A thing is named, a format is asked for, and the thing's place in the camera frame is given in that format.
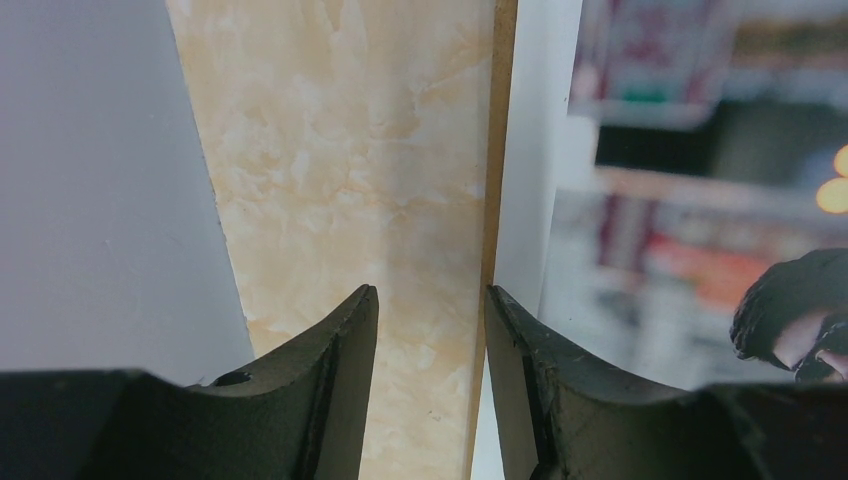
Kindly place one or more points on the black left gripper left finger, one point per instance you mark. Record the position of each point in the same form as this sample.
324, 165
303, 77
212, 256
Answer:
298, 412

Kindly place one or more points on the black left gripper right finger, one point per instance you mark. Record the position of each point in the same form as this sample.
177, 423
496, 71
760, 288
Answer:
563, 413

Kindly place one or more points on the printed colour photo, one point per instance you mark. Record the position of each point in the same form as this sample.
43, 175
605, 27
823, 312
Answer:
674, 194

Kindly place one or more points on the brown cardboard backing board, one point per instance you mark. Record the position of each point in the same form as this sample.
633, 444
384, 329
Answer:
503, 38

